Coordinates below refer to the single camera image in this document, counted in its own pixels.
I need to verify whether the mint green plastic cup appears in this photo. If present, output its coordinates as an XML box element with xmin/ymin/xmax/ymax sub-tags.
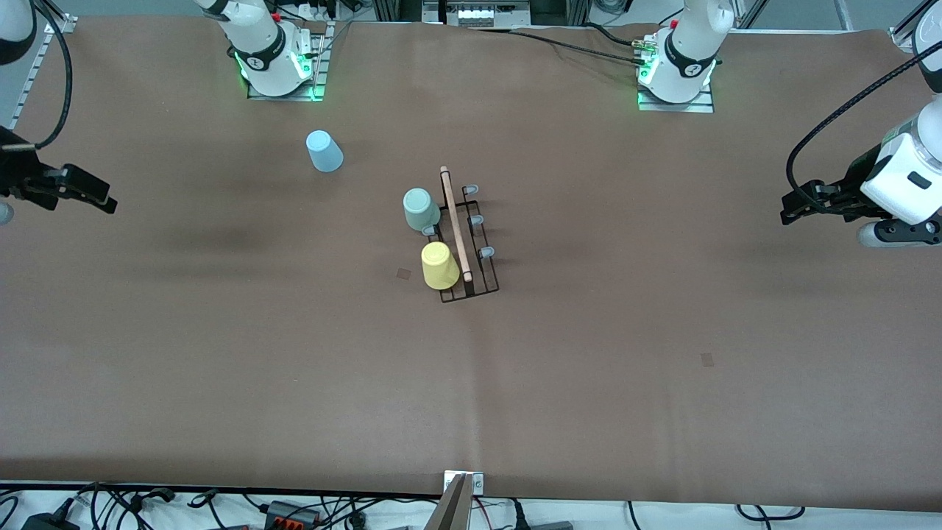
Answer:
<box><xmin>402</xmin><ymin>187</ymin><xmax>442</xmax><ymax>232</ymax></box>

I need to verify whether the black wire cup holder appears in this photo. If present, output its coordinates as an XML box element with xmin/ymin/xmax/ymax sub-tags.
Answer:
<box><xmin>421</xmin><ymin>165</ymin><xmax>502</xmax><ymax>304</ymax></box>

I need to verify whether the yellow plastic cup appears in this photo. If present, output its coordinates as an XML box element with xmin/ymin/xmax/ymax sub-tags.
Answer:
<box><xmin>419</xmin><ymin>241</ymin><xmax>461</xmax><ymax>291</ymax></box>

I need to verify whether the light blue plastic cup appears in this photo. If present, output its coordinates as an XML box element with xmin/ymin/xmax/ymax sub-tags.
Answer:
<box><xmin>305</xmin><ymin>130</ymin><xmax>345</xmax><ymax>174</ymax></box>

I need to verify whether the white plug socket strip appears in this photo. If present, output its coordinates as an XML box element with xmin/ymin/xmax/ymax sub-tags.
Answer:
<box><xmin>291</xmin><ymin>0</ymin><xmax>343</xmax><ymax>21</ymax></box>

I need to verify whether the black power adapter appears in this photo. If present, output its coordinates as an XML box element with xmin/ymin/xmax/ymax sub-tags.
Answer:
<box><xmin>21</xmin><ymin>512</ymin><xmax>80</xmax><ymax>530</ymax></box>

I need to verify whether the white power strip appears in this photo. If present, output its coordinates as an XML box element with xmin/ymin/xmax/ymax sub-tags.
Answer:
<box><xmin>442</xmin><ymin>0</ymin><xmax>532</xmax><ymax>29</ymax></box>

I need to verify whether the black orange connector box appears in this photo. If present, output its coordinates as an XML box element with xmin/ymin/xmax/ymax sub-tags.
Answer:
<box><xmin>263</xmin><ymin>501</ymin><xmax>322</xmax><ymax>528</ymax></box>

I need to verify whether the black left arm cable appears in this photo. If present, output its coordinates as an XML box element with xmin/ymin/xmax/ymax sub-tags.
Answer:
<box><xmin>785</xmin><ymin>55</ymin><xmax>932</xmax><ymax>216</ymax></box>

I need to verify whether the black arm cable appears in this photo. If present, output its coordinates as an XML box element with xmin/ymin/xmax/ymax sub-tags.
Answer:
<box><xmin>0</xmin><ymin>0</ymin><xmax>75</xmax><ymax>152</ymax></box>
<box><xmin>785</xmin><ymin>55</ymin><xmax>932</xmax><ymax>216</ymax></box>

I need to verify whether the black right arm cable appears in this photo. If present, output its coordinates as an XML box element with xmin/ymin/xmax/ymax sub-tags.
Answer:
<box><xmin>0</xmin><ymin>0</ymin><xmax>75</xmax><ymax>152</ymax></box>

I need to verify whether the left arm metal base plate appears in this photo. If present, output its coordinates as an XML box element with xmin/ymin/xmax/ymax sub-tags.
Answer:
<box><xmin>637</xmin><ymin>81</ymin><xmax>716</xmax><ymax>114</ymax></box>

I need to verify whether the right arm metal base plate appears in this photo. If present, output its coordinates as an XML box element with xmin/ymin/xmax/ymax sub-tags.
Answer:
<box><xmin>246</xmin><ymin>21</ymin><xmax>329</xmax><ymax>102</ymax></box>

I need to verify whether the black cable on table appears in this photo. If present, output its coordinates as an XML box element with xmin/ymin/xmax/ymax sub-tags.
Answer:
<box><xmin>508</xmin><ymin>26</ymin><xmax>652</xmax><ymax>68</ymax></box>

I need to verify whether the grey camera stand pole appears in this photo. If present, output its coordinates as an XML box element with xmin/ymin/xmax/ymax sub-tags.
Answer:
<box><xmin>423</xmin><ymin>475</ymin><xmax>473</xmax><ymax>530</ymax></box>

